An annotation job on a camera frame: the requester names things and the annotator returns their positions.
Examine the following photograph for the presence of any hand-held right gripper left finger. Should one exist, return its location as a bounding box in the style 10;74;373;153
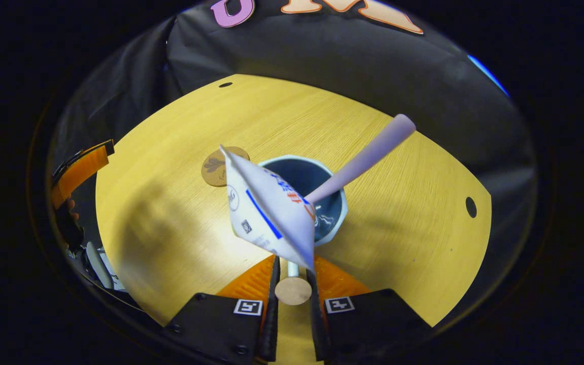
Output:
163;254;281;363

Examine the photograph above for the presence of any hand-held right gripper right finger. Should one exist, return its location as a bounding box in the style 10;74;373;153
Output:
306;254;433;362

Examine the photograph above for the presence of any yellow wooden desktop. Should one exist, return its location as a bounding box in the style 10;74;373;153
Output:
95;74;492;363

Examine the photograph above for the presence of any white toothbrush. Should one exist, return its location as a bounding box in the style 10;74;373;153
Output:
305;114;417;204

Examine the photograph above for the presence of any black backdrop cloth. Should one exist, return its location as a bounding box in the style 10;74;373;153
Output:
49;0;537;213

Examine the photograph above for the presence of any pale blue cup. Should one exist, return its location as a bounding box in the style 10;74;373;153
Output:
259;155;348;306

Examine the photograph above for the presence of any white toothpaste tube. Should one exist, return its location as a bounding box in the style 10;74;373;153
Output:
220;144;317;272

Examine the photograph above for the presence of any round brown coaster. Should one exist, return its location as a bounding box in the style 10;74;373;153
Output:
201;147;250;187

